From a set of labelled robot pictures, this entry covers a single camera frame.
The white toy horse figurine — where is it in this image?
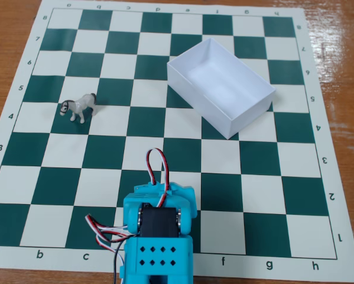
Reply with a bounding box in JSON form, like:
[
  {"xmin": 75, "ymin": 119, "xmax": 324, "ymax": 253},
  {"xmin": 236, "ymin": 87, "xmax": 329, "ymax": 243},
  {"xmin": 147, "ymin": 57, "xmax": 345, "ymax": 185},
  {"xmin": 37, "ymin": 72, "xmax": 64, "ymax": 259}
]
[{"xmin": 59, "ymin": 92, "xmax": 98, "ymax": 125}]

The white open cardboard box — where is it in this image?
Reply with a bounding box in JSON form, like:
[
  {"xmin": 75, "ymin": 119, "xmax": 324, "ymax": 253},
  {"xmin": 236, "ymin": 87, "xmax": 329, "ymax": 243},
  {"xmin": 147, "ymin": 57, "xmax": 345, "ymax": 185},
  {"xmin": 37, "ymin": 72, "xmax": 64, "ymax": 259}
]
[{"xmin": 167, "ymin": 37, "xmax": 277, "ymax": 140}]

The green and cream chessboard mat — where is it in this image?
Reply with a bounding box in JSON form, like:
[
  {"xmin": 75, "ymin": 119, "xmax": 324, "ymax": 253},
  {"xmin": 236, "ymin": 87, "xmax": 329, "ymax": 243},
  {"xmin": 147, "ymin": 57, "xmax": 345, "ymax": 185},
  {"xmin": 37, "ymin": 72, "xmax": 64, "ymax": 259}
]
[{"xmin": 0, "ymin": 0, "xmax": 354, "ymax": 282}]

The looped red white black cable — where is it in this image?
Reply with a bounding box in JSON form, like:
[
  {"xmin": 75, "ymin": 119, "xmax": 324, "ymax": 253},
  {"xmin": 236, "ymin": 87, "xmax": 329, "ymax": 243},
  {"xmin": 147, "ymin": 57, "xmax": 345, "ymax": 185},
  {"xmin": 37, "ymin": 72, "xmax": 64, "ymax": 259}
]
[{"xmin": 145, "ymin": 147, "xmax": 170, "ymax": 208}]

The long servo cable bundle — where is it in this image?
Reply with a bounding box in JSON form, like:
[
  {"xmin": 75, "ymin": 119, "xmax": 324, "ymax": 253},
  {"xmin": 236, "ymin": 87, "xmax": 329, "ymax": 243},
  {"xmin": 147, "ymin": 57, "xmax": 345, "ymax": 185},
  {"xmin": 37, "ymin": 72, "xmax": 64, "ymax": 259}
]
[{"xmin": 85, "ymin": 214, "xmax": 137, "ymax": 284}]

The short servo cable bundle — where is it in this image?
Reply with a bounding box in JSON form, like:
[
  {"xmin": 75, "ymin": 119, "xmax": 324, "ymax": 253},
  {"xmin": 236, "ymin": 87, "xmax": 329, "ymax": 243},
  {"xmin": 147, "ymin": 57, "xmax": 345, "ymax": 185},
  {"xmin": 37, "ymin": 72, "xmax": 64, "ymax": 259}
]
[{"xmin": 95, "ymin": 234, "xmax": 127, "ymax": 253}]

